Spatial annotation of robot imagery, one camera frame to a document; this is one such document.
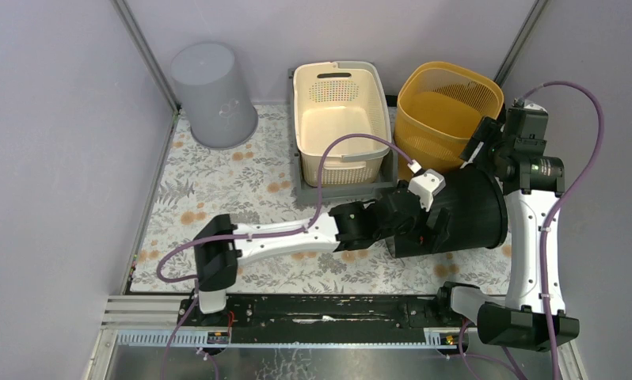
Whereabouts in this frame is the black ribbed plastic bin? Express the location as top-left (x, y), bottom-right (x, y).
top-left (386, 165), bottom-right (508, 259)

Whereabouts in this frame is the large grey plastic bin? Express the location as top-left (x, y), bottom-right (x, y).
top-left (170, 42), bottom-right (258, 150)

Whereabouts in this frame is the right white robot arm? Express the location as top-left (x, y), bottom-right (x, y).
top-left (433, 103), bottom-right (581, 352)

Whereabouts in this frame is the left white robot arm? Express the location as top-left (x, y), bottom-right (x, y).
top-left (194, 178), bottom-right (445, 325)

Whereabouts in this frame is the yellow perforated plastic basket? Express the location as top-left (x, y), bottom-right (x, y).
top-left (394, 62), bottom-right (504, 174)

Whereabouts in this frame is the grey plastic tray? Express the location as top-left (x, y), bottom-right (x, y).
top-left (286, 60), bottom-right (399, 206)

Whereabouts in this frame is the cream perforated plastic basket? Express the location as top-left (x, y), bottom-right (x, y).
top-left (292, 61), bottom-right (392, 188)

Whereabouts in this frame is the floral patterned table mat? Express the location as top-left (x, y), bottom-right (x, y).
top-left (128, 105), bottom-right (512, 295)

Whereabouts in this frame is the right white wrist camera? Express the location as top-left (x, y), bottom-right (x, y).
top-left (513, 99), bottom-right (548, 115)

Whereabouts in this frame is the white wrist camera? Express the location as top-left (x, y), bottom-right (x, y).
top-left (408, 160), bottom-right (446, 211)
top-left (513, 99), bottom-right (548, 115)

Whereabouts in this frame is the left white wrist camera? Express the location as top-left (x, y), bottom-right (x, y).
top-left (408, 160), bottom-right (446, 211)

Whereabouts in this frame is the aluminium cable duct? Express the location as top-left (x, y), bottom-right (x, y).
top-left (117, 327), bottom-right (459, 351)

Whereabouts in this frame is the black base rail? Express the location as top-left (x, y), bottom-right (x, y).
top-left (177, 294), bottom-right (464, 345)

